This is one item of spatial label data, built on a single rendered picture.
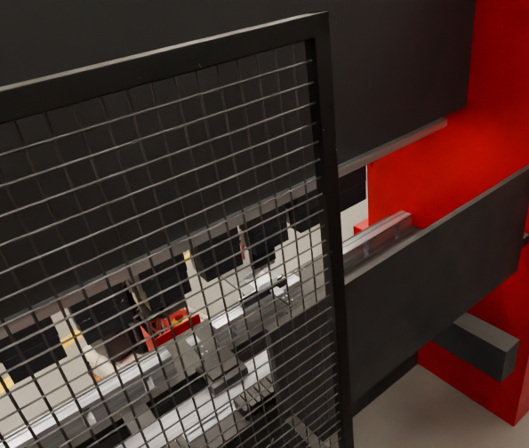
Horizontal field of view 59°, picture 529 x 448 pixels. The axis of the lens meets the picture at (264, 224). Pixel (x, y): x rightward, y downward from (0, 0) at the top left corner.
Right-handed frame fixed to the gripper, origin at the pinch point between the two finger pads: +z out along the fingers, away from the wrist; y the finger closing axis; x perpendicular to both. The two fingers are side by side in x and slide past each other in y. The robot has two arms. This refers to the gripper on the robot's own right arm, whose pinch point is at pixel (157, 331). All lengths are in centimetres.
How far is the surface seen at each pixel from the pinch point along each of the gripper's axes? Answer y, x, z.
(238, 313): 40.2, 18.9, -9.2
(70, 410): 37, -42, -10
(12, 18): 85, -23, -107
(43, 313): 72, -39, -52
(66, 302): 73, -34, -52
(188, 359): 34.1, -2.6, -0.9
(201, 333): 26.8, 7.8, -2.9
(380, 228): 42, 95, -9
